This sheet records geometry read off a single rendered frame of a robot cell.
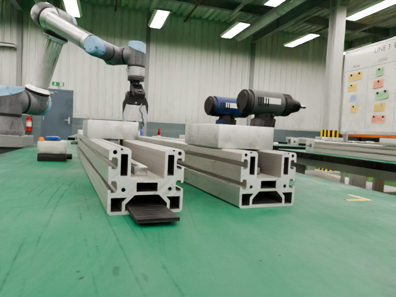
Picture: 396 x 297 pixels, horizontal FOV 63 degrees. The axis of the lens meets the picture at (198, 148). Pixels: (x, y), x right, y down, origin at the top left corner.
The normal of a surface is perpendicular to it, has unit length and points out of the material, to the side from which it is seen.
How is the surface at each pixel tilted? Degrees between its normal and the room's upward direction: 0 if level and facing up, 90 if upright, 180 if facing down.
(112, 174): 90
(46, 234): 0
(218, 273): 0
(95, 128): 90
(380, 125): 90
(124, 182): 90
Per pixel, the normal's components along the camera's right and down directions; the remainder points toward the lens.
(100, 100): 0.28, 0.07
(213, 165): -0.92, -0.03
